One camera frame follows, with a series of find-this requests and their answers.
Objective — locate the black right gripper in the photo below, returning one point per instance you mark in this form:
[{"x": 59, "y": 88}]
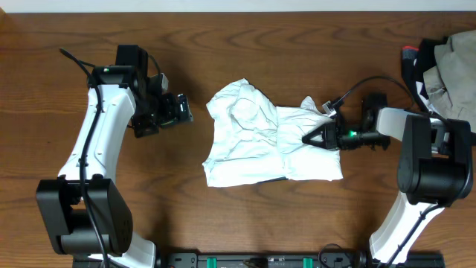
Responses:
[{"x": 330, "y": 133}]

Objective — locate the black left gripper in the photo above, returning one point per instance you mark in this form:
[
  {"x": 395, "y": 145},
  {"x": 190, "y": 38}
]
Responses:
[{"x": 181, "y": 109}]

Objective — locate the white t-shirt with black stripes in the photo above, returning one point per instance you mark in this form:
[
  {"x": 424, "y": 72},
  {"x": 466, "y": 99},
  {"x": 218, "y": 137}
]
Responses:
[{"x": 255, "y": 141}]

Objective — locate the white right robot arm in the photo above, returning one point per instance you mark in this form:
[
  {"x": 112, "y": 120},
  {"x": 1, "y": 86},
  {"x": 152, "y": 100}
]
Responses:
[{"x": 434, "y": 171}]

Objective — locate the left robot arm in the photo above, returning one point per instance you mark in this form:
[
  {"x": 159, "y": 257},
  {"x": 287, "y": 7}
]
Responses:
[{"x": 84, "y": 213}]

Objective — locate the black garment with red trim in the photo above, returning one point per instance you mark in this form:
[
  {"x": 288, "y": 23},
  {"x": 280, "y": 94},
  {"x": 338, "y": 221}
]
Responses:
[{"x": 414, "y": 62}]

